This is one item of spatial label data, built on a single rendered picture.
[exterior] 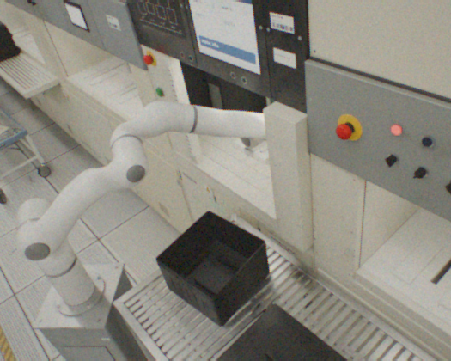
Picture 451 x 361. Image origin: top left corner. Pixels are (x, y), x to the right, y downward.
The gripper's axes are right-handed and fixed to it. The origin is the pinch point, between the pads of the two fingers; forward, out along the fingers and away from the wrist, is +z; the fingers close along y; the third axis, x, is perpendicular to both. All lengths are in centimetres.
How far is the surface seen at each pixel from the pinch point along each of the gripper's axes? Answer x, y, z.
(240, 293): -37, 24, -59
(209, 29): 36.0, -8.9, -31.5
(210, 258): -43, 0, -56
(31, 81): -40, -223, -59
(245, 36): 37.4, 7.3, -30.6
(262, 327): -33, 40, -63
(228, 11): 43, 2, -31
